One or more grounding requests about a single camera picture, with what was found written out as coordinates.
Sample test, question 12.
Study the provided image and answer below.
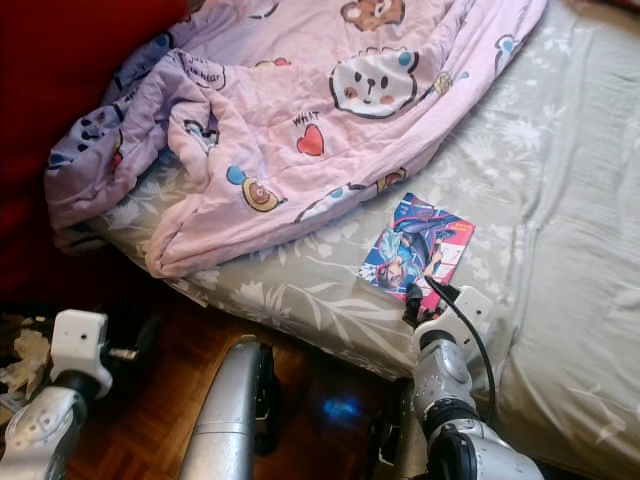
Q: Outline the colourful comic book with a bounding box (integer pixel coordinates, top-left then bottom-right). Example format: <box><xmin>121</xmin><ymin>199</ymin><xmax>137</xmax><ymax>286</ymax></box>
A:
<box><xmin>360</xmin><ymin>193</ymin><xmax>477</xmax><ymax>302</ymax></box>

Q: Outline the white crumpled tissue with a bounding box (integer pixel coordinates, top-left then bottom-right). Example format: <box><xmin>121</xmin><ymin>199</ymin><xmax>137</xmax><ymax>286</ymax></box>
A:
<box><xmin>10</xmin><ymin>330</ymin><xmax>57</xmax><ymax>397</ymax></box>

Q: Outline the silver left robot leg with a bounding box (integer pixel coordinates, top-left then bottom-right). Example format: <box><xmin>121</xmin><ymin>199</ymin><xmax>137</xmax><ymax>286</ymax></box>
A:
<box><xmin>180</xmin><ymin>335</ymin><xmax>277</xmax><ymax>480</ymax></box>

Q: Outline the grey floral bed sheet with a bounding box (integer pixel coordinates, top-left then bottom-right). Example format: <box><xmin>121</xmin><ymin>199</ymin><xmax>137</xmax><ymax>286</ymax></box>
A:
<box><xmin>90</xmin><ymin>0</ymin><xmax>640</xmax><ymax>477</ymax></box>

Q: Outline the pink cartoon print quilt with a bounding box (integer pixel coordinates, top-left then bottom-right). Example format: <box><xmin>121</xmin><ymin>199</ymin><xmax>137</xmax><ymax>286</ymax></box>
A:
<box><xmin>45</xmin><ymin>0</ymin><xmax>550</xmax><ymax>280</ymax></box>

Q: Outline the red folded mattress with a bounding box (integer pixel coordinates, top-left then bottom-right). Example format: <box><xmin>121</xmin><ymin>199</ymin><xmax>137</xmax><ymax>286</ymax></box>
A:
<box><xmin>0</xmin><ymin>0</ymin><xmax>192</xmax><ymax>303</ymax></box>

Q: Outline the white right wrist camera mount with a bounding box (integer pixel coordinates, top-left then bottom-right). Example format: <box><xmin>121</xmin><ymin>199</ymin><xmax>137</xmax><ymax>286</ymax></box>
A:
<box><xmin>410</xmin><ymin>285</ymin><xmax>495</xmax><ymax>352</ymax></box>

